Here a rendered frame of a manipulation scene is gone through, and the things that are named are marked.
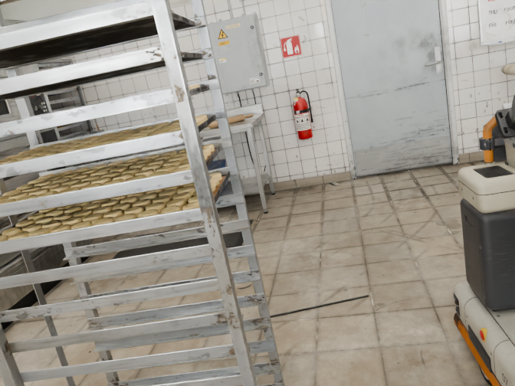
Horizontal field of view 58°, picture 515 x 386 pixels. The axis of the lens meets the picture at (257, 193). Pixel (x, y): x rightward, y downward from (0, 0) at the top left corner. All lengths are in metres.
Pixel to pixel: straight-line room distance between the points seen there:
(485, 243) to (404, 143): 3.31
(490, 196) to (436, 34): 3.39
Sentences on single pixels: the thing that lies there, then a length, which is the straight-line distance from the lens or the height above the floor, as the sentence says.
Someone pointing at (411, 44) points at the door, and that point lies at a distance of 5.01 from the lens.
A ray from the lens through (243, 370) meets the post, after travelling 1.21.
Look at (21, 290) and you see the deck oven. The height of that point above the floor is 0.17.
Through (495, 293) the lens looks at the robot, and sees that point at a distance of 1.97.
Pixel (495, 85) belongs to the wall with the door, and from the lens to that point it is 5.18.
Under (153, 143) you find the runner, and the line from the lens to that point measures 1.05.
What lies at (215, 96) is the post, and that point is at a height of 1.28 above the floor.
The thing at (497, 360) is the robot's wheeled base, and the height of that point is 0.23.
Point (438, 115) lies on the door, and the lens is 5.11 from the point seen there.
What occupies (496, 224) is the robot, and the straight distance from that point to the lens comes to 1.86.
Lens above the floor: 1.34
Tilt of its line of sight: 15 degrees down
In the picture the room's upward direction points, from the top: 12 degrees counter-clockwise
